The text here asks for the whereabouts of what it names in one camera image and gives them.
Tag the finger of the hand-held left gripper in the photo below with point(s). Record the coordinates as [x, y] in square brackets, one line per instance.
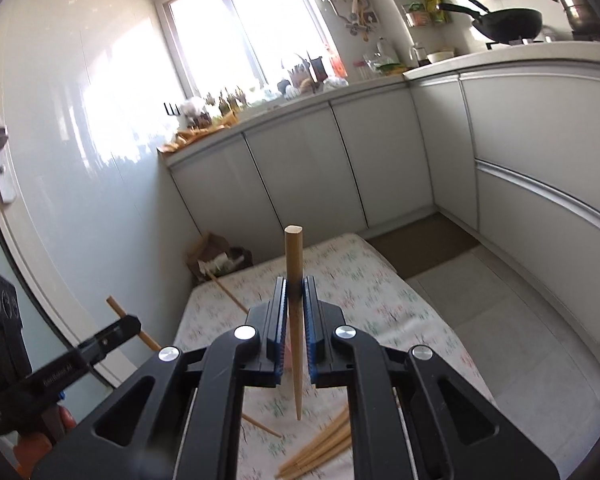
[112, 335]

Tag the person's left hand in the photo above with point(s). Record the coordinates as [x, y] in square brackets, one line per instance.
[65, 416]

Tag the clear oil bottle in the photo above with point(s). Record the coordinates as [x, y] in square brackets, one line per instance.
[386, 52]

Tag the white bowl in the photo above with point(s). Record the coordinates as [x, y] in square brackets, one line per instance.
[441, 56]

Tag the floral tablecloth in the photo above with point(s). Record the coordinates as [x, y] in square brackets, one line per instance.
[360, 285]

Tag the glass jug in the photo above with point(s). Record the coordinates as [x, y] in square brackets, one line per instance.
[418, 55]

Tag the dark knife block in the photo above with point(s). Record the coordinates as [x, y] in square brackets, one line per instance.
[319, 67]

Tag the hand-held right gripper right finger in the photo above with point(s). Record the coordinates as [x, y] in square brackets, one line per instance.
[311, 340]

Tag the red packet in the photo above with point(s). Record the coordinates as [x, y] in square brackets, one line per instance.
[338, 67]

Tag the row of small bottles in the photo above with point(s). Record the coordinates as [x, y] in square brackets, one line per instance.
[219, 105]

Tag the white kitchen countertop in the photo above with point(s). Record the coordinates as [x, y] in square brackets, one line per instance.
[530, 55]

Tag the cardboard box with trash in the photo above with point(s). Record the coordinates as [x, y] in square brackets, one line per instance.
[214, 257]

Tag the hanging kitchen utensils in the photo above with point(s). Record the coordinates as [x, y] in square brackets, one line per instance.
[360, 17]

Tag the yellow dried food pile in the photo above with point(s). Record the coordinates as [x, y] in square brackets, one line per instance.
[194, 135]

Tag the brown floor mat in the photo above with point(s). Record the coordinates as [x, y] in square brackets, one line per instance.
[420, 247]

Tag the kitchen window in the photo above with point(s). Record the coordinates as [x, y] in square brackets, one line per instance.
[240, 25]

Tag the wall rack with packets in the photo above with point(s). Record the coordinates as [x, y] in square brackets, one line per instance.
[427, 10]

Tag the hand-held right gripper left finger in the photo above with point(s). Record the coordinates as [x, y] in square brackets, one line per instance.
[280, 340]

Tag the black wok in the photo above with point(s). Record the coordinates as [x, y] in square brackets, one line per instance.
[510, 22]

